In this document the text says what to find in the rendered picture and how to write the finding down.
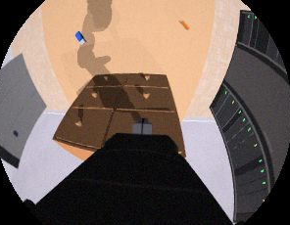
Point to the brown wooden chest of drawers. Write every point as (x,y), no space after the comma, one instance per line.
(82,152)

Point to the blue and white eraser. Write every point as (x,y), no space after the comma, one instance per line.
(80,38)

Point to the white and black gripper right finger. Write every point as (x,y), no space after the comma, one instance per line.
(147,126)

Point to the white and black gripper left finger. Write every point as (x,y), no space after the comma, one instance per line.
(137,127)

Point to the brown wooden drawer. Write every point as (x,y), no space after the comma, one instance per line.
(164,123)
(136,99)
(107,80)
(101,98)
(141,80)
(87,128)

